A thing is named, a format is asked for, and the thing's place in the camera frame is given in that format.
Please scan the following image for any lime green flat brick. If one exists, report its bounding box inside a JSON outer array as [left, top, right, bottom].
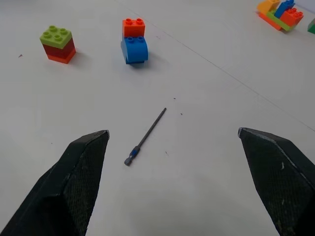
[[266, 10, 294, 31]]

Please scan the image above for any yellow-orange curved brick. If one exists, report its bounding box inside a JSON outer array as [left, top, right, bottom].
[[256, 0, 281, 14]]

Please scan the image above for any blue curved brick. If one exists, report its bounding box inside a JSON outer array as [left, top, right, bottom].
[[120, 35, 149, 65]]

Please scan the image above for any thin orange square brick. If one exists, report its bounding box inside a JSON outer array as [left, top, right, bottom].
[[46, 48, 77, 64]]

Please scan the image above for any small blue brick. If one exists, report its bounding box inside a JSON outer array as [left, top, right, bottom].
[[274, 0, 295, 19]]

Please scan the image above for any long steel screwdriver bit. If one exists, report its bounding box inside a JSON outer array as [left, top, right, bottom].
[[124, 107, 167, 166]]

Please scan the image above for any orange flat base brick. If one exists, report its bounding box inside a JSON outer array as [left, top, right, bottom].
[[258, 11, 286, 31]]

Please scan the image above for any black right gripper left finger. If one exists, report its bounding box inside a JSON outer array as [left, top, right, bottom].
[[0, 129, 110, 236]]

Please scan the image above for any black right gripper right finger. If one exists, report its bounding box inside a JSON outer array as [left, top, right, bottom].
[[237, 127, 315, 236]]

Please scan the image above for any dark red square brick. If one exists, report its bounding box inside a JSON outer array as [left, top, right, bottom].
[[42, 38, 75, 59]]

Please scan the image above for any orange two-stud brick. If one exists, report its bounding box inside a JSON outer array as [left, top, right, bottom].
[[122, 18, 146, 38]]

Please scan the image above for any lime green square brick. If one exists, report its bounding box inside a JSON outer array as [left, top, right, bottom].
[[39, 25, 72, 49]]

